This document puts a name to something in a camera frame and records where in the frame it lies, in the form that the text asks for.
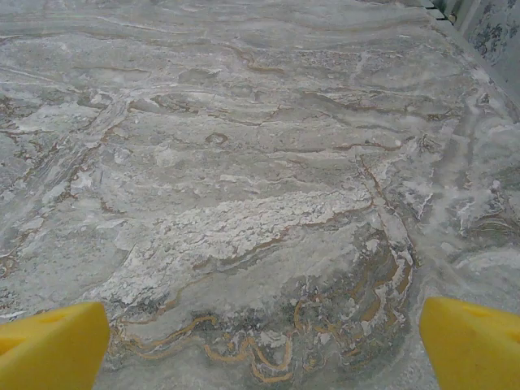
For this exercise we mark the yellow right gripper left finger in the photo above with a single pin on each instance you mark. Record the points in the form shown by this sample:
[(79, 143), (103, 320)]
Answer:
[(48, 349)]

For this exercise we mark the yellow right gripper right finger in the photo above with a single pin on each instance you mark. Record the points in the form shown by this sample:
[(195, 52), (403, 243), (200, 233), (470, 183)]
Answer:
[(475, 349)]

